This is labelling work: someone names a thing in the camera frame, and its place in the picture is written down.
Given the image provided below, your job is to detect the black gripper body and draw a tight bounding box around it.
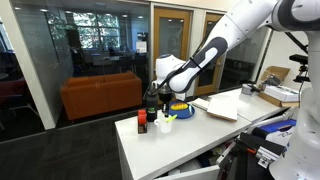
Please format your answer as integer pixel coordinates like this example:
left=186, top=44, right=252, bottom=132
left=157, top=84, right=174, bottom=106

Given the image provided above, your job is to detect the white mug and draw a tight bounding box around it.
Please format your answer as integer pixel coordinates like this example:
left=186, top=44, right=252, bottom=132
left=153, top=114, right=174, bottom=135

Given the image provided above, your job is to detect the yellow-green marker in mug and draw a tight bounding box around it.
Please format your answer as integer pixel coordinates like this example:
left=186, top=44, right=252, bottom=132
left=165, top=113, right=179, bottom=124

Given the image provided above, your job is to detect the blue plate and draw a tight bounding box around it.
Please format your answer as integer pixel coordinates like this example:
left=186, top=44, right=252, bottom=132
left=166, top=100, right=196, bottom=120

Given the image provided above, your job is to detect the red and black bottle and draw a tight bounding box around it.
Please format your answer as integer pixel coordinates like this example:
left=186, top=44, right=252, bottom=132
left=136, top=109, right=149, bottom=135

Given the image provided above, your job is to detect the printed paper sheet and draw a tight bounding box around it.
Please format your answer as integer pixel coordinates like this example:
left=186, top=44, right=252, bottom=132
left=191, top=97, right=211, bottom=111

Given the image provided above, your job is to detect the wooden glass door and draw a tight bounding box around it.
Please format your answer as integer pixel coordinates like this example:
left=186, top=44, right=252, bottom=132
left=152, top=7, right=195, bottom=106
left=194, top=12, right=232, bottom=97

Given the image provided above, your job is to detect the white notebook with brown edge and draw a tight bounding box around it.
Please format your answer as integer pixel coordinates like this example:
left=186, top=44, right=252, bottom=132
left=206, top=96, right=239, bottom=122

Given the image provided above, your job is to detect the orange sofa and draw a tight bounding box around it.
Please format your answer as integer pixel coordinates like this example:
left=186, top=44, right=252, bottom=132
left=60, top=70, right=143, bottom=121

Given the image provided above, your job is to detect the white open drawer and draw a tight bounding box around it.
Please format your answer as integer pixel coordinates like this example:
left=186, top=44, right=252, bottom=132
left=154, top=164, right=221, bottom=180

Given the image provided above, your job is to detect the small grey metal container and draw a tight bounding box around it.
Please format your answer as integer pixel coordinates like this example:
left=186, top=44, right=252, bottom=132
left=241, top=83, right=263, bottom=96

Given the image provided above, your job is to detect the blue white bag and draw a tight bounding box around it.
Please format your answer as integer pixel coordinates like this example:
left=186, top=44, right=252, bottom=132
left=251, top=118, right=298, bottom=148

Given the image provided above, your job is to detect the open cardboard box with items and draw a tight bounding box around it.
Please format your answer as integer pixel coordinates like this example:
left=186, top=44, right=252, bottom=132
left=257, top=65, right=301, bottom=108

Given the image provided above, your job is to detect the white flat carton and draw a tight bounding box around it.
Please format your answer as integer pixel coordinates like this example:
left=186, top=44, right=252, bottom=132
left=263, top=84, right=300, bottom=103

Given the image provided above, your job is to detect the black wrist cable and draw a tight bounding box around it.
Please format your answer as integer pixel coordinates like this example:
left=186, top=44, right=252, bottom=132
left=142, top=33, right=214, bottom=101

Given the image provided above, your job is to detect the black clamp with orange handle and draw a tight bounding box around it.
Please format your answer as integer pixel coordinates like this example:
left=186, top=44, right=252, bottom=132
left=216, top=131, right=288, bottom=180

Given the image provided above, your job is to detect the black camera on tripod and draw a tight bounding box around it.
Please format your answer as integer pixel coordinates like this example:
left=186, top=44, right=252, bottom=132
left=288, top=53, right=312, bottom=84

